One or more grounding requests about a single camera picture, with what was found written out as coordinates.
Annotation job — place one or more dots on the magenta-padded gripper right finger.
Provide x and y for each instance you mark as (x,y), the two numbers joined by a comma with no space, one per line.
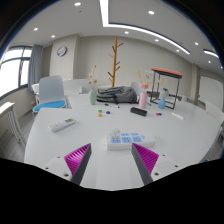
(146,158)

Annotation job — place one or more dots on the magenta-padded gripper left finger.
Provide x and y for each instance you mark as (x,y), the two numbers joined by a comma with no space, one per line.
(77,159)

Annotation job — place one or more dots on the small clear white charger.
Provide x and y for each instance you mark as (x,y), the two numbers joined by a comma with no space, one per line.
(115,134)

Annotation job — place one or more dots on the white power strip blue sockets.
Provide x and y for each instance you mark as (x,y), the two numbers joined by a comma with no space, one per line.
(135,141)

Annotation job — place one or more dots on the white remote control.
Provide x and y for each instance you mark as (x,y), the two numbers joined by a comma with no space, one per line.
(61,125)

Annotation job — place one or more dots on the black rectangular case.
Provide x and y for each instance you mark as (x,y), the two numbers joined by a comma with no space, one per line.
(138,111)

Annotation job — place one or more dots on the orange round magnet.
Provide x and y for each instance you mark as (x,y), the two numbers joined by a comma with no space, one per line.
(99,115)

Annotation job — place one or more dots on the green round magnet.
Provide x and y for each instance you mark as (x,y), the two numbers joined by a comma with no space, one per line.
(100,111)

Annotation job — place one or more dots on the blue vase with flowers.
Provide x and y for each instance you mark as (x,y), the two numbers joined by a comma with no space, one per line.
(162,104)

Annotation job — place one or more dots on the pink vase with flowers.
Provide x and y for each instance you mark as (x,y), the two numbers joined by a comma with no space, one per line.
(143,100)

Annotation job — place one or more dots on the black marker pen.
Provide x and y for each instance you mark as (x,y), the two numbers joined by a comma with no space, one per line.
(111,105)

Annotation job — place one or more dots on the green vase with dried flowers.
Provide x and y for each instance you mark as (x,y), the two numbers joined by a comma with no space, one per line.
(92,97)

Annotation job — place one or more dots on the grey backpack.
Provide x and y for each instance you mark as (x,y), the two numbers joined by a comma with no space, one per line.
(116,94)

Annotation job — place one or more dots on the white chair with blue seat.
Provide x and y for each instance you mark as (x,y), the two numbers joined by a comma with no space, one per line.
(50,90)

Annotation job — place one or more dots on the whiteboard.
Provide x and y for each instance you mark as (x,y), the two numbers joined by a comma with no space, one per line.
(210,91)

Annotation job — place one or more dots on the wooden coat rack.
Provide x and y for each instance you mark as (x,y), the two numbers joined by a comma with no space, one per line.
(115,63)

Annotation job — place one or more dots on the grey curtain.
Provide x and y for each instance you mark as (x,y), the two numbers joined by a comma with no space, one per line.
(34,66)

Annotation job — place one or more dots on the window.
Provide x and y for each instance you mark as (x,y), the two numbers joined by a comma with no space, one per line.
(10,73)

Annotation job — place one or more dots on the short ceiling light strip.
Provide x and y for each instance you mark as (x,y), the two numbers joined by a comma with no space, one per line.
(210,53)

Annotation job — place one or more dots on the long ceiling light strip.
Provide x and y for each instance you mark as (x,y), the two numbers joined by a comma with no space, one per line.
(104,13)

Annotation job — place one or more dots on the round ceiling spotlights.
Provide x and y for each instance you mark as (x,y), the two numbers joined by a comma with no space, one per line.
(77,4)

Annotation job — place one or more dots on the black frame orange top stool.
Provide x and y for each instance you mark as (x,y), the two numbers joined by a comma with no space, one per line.
(166,72)

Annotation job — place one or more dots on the round wall clock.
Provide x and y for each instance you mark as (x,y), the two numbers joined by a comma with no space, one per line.
(61,51)

